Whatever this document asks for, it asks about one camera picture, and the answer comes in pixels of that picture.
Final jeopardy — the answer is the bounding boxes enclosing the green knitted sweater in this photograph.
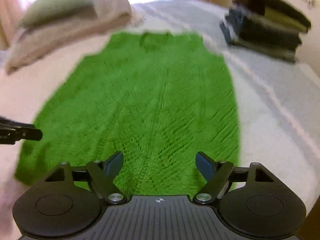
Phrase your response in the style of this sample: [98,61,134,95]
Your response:
[15,33,240,195]

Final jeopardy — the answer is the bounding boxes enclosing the green checked cushion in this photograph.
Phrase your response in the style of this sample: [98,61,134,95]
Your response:
[18,0,94,29]

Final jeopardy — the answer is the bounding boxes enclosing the beige folded blanket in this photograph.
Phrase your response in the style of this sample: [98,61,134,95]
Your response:
[3,0,144,75]

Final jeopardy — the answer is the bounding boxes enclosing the stack of folded dark clothes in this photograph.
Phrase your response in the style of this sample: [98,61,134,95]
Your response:
[220,0,311,63]

